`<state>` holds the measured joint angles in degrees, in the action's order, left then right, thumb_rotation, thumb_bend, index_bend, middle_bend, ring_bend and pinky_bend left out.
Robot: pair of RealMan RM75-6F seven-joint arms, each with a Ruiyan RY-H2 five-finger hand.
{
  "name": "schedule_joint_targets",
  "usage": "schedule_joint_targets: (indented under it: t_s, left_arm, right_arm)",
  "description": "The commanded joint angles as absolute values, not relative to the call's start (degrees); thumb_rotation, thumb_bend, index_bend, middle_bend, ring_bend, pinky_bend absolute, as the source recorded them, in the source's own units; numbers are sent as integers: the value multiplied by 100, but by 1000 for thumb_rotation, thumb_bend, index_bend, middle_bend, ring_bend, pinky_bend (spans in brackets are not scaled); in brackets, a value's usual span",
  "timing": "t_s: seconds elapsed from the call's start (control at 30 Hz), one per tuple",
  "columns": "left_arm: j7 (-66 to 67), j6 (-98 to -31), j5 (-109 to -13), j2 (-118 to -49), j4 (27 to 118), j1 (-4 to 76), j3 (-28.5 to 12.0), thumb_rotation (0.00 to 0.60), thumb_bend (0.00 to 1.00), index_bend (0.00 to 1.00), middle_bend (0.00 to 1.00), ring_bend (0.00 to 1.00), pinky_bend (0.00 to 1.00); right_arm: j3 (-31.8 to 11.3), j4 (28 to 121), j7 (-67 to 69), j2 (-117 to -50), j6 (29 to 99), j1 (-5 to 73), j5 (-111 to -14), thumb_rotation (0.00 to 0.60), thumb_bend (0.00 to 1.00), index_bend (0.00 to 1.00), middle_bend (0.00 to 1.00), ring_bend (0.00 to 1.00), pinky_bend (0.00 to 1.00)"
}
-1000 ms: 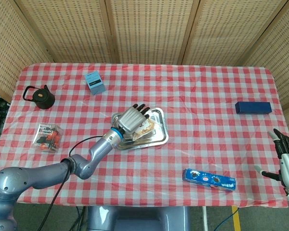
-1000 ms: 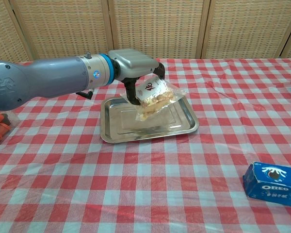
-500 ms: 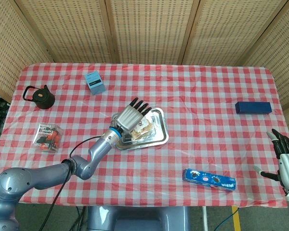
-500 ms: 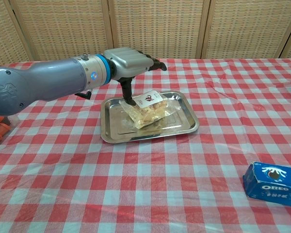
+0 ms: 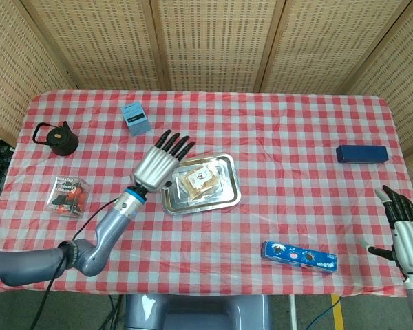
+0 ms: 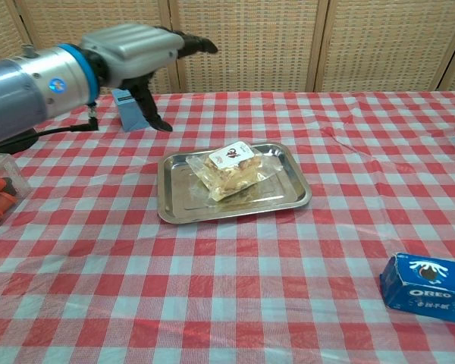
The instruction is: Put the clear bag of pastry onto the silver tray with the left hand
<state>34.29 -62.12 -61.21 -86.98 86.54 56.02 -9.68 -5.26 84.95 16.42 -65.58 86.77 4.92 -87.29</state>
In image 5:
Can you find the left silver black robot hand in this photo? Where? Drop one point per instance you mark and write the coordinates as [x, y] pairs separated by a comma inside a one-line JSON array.
[[158, 163]]

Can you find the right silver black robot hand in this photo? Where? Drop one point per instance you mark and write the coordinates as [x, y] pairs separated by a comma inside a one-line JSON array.
[[401, 227]]

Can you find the bagged snack with white label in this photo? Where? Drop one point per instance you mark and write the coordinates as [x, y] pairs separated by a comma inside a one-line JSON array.
[[200, 179]]

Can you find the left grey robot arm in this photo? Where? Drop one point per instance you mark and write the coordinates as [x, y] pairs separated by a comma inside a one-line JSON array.
[[89, 247]]

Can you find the rectangular metal tray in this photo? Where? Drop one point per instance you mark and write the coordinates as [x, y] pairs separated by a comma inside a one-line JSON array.
[[227, 192]]

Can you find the light blue cardboard box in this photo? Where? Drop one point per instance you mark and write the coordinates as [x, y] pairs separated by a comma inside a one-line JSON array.
[[136, 118]]

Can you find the dark navy rectangular box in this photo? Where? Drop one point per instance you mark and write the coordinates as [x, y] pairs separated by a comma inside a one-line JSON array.
[[362, 154]]

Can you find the clear box with orange items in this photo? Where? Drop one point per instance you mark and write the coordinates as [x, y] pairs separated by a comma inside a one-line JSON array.
[[68, 197]]

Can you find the black cast iron teapot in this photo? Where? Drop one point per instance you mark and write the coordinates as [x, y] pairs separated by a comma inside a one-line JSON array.
[[62, 140]]

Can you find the blue Oreo cookie box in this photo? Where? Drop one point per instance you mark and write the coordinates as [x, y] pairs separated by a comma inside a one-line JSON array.
[[299, 257]]

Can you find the red white checkered tablecloth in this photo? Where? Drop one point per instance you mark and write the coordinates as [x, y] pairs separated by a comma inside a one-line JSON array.
[[261, 130]]

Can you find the woven bamboo folding screen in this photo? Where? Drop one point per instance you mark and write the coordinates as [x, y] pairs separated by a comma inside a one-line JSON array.
[[210, 41]]

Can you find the grey robot torso base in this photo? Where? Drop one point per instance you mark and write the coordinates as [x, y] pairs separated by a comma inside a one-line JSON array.
[[198, 313]]

